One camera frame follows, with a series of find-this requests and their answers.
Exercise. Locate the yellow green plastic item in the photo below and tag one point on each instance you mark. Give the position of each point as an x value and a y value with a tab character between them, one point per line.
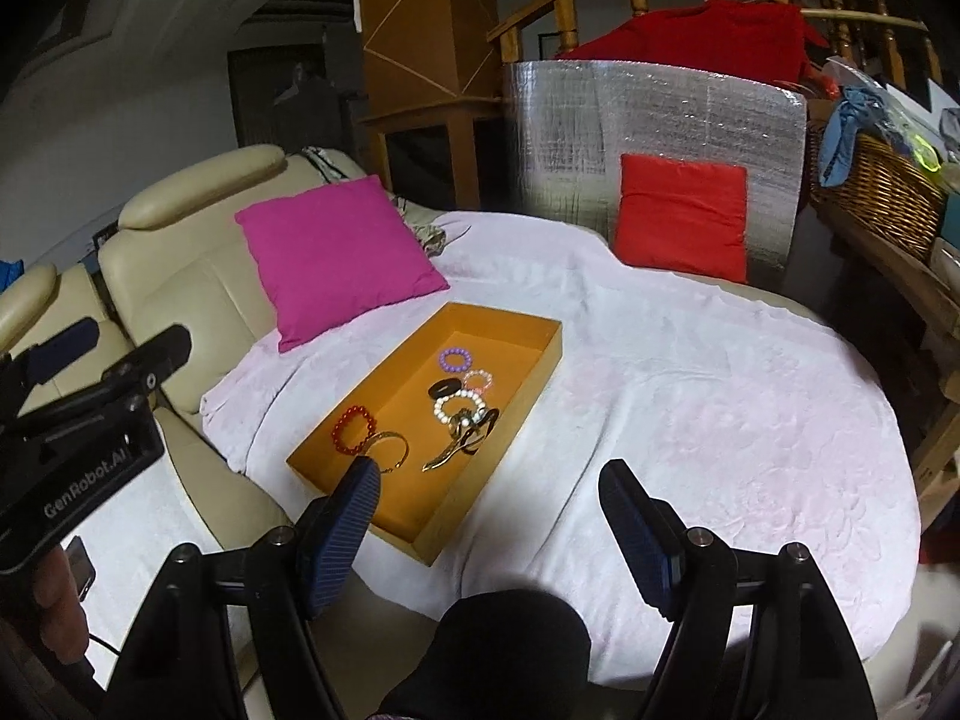
926	154

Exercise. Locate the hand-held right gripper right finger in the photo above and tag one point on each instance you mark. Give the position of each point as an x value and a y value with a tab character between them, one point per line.
634	532

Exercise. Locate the white seat cloth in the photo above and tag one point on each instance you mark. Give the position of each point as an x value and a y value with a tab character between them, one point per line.
172	510

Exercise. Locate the white blanket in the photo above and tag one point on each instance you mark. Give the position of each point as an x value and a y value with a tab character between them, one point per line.
712	405

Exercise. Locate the red cushion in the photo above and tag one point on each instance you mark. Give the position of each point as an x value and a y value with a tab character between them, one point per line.
682	217

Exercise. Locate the gold bangle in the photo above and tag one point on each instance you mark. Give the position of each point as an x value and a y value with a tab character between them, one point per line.
405	444

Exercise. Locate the orange cardboard box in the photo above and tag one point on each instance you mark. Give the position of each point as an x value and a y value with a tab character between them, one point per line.
420	495

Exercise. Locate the pink cushion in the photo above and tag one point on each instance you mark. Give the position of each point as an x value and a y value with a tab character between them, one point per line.
337	262

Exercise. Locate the wooden pillar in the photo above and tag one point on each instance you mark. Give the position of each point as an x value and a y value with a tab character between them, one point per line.
420	30

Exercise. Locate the blue cloth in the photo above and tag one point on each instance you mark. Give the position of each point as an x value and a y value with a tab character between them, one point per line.
840	142

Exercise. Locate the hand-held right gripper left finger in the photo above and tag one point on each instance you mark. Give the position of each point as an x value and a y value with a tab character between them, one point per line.
341	532

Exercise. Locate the teal box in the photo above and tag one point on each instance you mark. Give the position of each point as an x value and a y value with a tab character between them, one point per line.
949	217

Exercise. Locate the black phone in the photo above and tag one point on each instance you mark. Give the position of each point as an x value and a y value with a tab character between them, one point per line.
81	570

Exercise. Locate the beige leather sofa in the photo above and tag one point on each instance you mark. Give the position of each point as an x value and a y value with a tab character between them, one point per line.
187	270

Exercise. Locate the metal hair clip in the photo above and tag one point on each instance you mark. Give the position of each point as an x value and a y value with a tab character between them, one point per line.
446	454

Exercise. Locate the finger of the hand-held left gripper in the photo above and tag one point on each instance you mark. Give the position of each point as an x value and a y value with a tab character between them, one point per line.
64	346
154	352

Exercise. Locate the person's left hand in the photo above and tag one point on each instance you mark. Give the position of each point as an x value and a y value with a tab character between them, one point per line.
60	607

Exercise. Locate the silver foil insulation panel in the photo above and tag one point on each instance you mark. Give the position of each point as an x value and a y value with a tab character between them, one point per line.
600	112

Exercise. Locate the red cloth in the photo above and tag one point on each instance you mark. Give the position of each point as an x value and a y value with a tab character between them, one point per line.
697	37

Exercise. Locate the wooden stair railing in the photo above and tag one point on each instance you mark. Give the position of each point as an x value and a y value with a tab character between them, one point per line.
570	7

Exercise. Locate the dark framed picture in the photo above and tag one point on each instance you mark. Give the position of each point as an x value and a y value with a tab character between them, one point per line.
285	97

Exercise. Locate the wicker basket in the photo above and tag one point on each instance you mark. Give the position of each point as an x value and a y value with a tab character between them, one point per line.
877	195

